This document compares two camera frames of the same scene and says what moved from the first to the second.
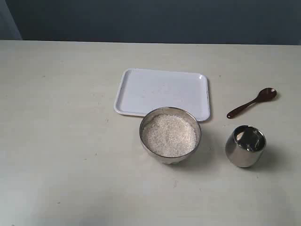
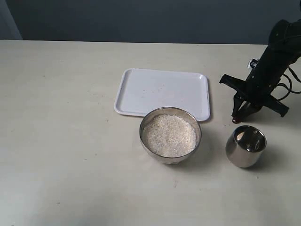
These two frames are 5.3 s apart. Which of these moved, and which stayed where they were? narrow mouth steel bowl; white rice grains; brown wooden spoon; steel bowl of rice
Moved: brown wooden spoon
Stayed: narrow mouth steel bowl; white rice grains; steel bowl of rice
